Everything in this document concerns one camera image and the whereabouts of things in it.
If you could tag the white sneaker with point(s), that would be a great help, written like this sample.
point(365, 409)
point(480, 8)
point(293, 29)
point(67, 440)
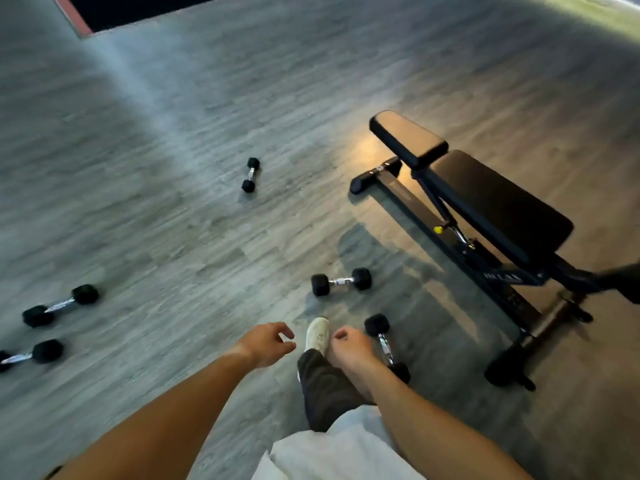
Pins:
point(317, 334)

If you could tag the person's left hand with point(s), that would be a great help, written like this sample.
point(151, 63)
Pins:
point(265, 344)

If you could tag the black adjustable weight bench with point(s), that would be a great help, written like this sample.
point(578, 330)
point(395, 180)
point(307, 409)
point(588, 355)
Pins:
point(500, 204)

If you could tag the medium black hex dumbbell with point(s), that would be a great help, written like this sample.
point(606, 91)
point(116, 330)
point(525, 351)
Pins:
point(85, 294)
point(376, 325)
point(320, 285)
point(47, 351)

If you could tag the dark grey trousers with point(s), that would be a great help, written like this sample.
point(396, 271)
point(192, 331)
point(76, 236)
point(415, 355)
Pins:
point(325, 394)

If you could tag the white shirt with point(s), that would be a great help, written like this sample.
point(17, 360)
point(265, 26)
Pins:
point(340, 454)

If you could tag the black mat with red border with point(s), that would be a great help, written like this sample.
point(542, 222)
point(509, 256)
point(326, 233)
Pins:
point(125, 9)

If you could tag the small black hex dumbbell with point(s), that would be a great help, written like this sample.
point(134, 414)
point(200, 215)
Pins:
point(253, 163)

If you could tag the person's left forearm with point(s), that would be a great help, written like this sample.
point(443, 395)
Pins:
point(150, 429)

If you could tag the person's right hand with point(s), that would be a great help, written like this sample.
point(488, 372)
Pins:
point(357, 354)

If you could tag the person's right forearm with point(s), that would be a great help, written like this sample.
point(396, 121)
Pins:
point(440, 429)

